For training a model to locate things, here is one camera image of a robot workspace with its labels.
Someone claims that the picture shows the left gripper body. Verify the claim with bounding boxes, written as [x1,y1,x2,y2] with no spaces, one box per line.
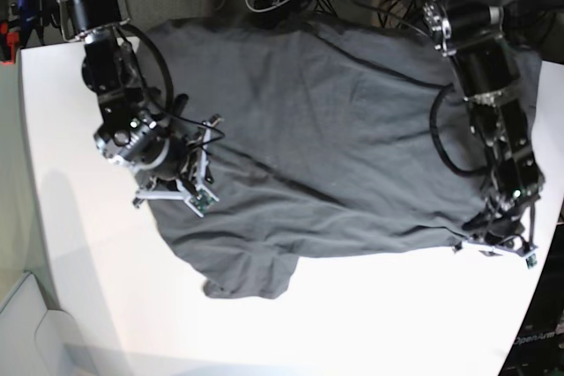
[462,182,544,248]

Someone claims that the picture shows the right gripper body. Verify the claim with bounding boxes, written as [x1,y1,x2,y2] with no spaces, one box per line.
[94,114,201,173]

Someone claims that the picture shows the dark grey t-shirt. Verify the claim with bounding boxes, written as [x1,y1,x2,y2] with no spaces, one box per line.
[139,14,544,300]

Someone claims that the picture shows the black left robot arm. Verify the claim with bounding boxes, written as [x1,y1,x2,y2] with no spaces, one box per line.
[403,0,545,257]

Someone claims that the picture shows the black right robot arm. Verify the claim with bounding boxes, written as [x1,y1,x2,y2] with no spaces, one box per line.
[56,0,215,193]

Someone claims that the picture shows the red clamp tool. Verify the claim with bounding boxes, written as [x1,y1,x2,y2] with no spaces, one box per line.
[1,20,19,65]

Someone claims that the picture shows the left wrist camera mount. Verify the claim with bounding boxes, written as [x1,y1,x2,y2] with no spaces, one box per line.
[452,199,541,270]

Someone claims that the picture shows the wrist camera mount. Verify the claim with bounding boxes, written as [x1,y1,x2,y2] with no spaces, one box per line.
[452,199,541,270]
[132,114,222,217]

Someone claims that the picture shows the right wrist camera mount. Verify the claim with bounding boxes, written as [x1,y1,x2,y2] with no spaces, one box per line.
[132,114,222,217]

